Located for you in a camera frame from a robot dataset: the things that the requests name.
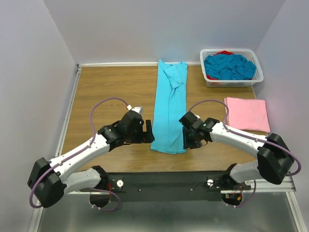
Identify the light blue t shirt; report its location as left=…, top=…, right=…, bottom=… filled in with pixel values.
left=151, top=60, right=188, bottom=154

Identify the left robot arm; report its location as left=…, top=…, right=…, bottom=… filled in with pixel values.
left=27, top=107, right=155, bottom=208

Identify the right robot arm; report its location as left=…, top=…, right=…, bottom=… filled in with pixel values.
left=179, top=117, right=295, bottom=189

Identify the folded pink t shirt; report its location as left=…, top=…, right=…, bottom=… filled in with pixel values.
left=224, top=97, right=270, bottom=133

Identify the white plastic laundry basket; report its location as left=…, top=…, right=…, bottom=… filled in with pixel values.
left=200, top=48, right=264, bottom=87

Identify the dark blue t shirt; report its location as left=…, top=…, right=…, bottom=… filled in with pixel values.
left=204, top=53, right=257, bottom=81

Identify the red t shirt in basket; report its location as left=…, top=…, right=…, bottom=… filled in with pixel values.
left=206, top=50, right=253, bottom=80

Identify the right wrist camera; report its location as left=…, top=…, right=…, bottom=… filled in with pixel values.
left=179, top=111, right=203, bottom=130

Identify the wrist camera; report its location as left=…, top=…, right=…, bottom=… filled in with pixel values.
left=126, top=104, right=143, bottom=115
left=179, top=111, right=203, bottom=130

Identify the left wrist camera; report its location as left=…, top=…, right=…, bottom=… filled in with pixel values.
left=126, top=104, right=143, bottom=115

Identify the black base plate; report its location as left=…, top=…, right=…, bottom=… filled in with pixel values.
left=97, top=171, right=251, bottom=202

